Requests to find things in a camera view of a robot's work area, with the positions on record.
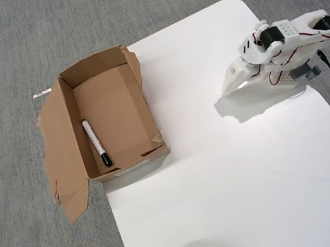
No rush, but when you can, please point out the small white label strip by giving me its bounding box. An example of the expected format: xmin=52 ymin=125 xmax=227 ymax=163
xmin=31 ymin=89 xmax=53 ymax=100

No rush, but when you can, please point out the white marker pen black cap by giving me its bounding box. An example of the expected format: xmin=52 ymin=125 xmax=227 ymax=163
xmin=80 ymin=116 xmax=114 ymax=171

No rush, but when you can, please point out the open brown cardboard box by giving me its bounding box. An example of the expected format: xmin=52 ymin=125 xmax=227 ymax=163
xmin=25 ymin=38 xmax=181 ymax=227

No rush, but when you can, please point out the gray table clamp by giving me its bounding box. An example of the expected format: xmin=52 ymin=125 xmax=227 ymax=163
xmin=290 ymin=62 xmax=323 ymax=84

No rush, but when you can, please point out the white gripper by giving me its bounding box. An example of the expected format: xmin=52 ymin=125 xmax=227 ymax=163
xmin=216 ymin=54 xmax=271 ymax=97

